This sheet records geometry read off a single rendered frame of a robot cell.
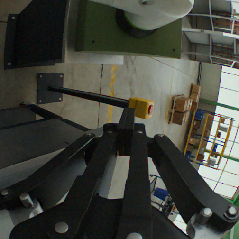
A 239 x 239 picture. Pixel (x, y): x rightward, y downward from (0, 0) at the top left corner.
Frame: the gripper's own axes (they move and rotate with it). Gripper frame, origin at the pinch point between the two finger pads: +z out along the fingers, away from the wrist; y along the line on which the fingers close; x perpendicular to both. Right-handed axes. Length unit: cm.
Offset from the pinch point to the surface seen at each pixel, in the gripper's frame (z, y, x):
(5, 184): -0.4, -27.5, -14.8
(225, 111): 707, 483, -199
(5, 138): 17.6, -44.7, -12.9
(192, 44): 543, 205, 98
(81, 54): 35.6, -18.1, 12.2
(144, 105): 49, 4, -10
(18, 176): 3.9, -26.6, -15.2
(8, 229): -9.5, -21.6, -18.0
